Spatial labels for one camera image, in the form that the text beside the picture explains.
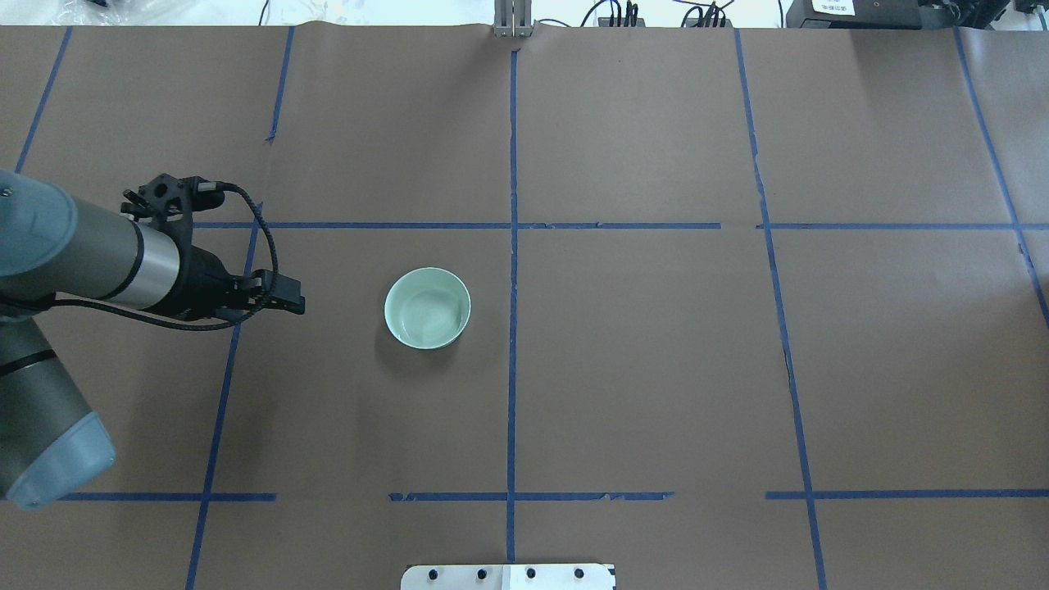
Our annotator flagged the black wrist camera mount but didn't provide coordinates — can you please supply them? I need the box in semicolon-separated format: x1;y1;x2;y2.
120;173;224;243

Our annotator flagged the aluminium frame post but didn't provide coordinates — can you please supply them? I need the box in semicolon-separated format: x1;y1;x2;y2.
493;0;534;39

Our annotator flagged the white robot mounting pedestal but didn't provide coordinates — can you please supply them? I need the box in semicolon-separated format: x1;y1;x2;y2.
400;563;617;589

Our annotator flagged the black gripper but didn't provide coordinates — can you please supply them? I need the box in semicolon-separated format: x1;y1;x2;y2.
168;238;305;322

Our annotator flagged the black power adapter box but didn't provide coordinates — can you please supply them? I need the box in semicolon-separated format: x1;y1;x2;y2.
784;1;971;30

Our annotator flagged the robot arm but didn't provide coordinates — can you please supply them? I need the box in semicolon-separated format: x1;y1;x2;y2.
2;170;307;512

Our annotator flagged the light green ceramic bowl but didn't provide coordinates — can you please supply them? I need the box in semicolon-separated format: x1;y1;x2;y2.
383;266;472;351

